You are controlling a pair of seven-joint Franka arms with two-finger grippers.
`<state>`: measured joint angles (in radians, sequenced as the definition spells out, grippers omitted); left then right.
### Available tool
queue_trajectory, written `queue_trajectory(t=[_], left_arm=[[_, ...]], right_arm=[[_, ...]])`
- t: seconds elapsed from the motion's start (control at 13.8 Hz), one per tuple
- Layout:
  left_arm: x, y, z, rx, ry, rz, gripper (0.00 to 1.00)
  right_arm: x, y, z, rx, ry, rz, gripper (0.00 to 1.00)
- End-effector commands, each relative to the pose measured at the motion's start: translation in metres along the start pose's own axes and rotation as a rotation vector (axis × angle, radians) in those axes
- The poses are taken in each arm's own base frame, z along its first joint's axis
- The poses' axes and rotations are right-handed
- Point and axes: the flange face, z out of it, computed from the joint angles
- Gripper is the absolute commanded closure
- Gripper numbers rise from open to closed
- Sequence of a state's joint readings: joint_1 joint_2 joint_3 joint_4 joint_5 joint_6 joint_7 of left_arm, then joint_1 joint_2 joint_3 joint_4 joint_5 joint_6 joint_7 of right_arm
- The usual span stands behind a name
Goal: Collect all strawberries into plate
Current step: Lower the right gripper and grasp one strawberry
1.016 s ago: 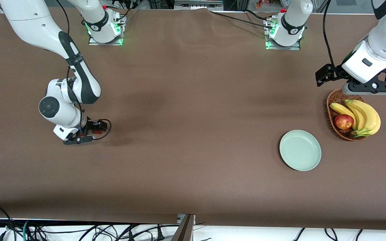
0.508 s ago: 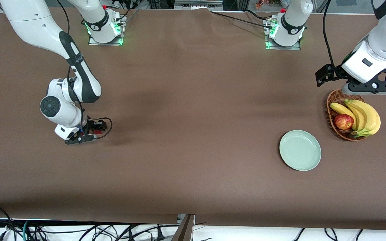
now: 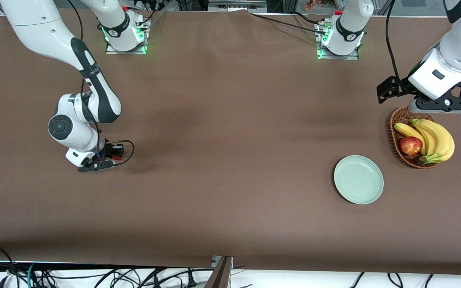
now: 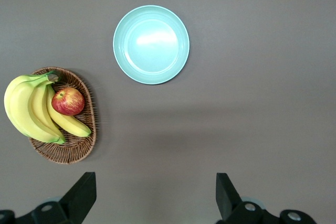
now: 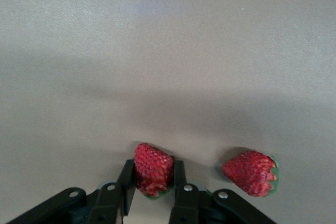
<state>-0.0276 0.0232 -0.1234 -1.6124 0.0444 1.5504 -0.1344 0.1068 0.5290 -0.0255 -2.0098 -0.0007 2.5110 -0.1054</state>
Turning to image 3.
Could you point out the grey metal device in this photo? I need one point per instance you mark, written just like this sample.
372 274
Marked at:
236 6

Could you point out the orange background item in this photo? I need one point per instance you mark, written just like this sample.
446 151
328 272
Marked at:
314 4

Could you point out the red apple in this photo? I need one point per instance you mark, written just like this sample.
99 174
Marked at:
410 146

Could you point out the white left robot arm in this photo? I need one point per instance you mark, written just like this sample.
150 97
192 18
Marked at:
350 24

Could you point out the yellow banana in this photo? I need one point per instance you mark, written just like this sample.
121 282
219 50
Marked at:
448 146
430 136
406 130

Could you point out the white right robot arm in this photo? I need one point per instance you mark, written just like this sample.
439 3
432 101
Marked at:
42 28

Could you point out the large table cover sheet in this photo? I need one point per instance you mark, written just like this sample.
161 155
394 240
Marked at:
230 120

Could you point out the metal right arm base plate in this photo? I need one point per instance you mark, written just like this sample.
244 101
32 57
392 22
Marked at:
134 51

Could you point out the aluminium profile post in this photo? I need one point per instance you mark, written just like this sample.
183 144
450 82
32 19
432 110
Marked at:
220 276

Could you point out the pale green round plate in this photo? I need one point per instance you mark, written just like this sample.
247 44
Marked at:
358 180

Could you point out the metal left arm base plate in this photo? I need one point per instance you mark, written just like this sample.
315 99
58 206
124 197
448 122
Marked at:
348 57

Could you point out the brown wicker basket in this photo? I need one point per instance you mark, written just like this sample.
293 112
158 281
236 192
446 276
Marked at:
404 118

